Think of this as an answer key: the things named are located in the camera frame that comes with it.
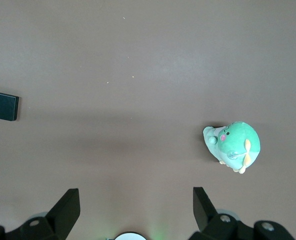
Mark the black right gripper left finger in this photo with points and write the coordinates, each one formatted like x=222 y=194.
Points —
x=63 y=215

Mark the black square block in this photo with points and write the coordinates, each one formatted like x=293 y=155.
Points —
x=4 y=106

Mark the green plush toy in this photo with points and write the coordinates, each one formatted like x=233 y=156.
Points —
x=238 y=142

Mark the brown table cover mat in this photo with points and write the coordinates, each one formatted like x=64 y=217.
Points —
x=138 y=75

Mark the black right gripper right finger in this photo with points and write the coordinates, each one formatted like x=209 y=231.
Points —
x=203 y=210

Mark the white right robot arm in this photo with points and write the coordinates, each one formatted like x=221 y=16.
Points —
x=130 y=237

